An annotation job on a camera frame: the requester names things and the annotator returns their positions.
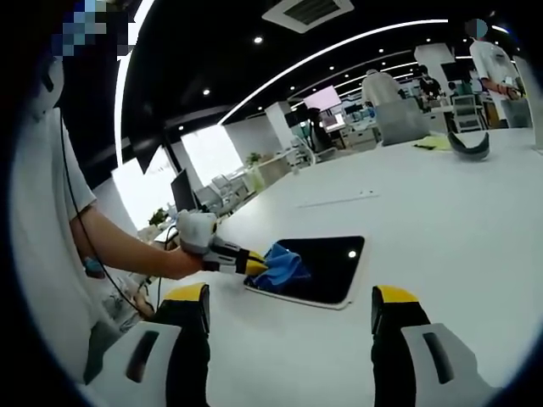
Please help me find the black curved headband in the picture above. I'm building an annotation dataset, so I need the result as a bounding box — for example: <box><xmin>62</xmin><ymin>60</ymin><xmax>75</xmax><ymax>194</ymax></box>
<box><xmin>447</xmin><ymin>131</ymin><xmax>491</xmax><ymax>163</ymax></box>

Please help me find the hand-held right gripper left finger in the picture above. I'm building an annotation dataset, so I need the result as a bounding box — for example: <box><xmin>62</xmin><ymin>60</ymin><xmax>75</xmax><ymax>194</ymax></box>
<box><xmin>82</xmin><ymin>282</ymin><xmax>212</xmax><ymax>407</ymax></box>

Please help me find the blue cleaning cloth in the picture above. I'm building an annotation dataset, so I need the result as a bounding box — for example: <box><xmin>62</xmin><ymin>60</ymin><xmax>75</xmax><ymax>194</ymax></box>
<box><xmin>248</xmin><ymin>241</ymin><xmax>313</xmax><ymax>290</ymax></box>

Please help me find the pink wall screen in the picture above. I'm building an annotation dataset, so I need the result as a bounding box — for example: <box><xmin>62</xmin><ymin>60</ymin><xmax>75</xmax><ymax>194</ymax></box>
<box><xmin>302</xmin><ymin>85</ymin><xmax>342</xmax><ymax>111</ymax></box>

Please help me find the white mesh office chair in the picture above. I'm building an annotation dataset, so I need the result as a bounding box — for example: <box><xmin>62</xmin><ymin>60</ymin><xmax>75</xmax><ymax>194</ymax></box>
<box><xmin>451</xmin><ymin>94</ymin><xmax>485</xmax><ymax>133</ymax></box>

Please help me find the yellow paper sheet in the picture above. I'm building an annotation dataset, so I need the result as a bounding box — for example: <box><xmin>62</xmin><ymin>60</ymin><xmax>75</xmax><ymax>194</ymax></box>
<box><xmin>412</xmin><ymin>135</ymin><xmax>451</xmax><ymax>151</ymax></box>

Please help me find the thin black cable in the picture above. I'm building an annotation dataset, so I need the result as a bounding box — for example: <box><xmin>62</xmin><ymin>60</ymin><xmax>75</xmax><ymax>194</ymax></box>
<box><xmin>58</xmin><ymin>118</ymin><xmax>143</xmax><ymax>317</ymax></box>

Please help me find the black hanging screen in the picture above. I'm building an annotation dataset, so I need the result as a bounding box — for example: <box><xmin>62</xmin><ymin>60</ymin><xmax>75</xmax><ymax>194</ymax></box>
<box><xmin>128</xmin><ymin>134</ymin><xmax>171</xmax><ymax>176</ymax></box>

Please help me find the white wearable device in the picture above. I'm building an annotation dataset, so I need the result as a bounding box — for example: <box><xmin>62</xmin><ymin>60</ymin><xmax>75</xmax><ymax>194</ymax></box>
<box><xmin>36</xmin><ymin>57</ymin><xmax>65</xmax><ymax>122</ymax></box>

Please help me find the ceiling air vent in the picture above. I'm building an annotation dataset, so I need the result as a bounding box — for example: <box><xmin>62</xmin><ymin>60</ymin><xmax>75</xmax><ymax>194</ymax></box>
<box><xmin>261</xmin><ymin>0</ymin><xmax>355</xmax><ymax>35</ymax></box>

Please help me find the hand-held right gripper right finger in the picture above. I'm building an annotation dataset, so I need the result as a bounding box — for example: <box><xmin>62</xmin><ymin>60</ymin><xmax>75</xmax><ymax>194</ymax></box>
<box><xmin>371</xmin><ymin>284</ymin><xmax>501</xmax><ymax>407</ymax></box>

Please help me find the black desktop monitor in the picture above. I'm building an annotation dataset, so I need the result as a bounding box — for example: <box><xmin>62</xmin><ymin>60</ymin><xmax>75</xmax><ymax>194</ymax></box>
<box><xmin>170</xmin><ymin>168</ymin><xmax>199</xmax><ymax>213</ymax></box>

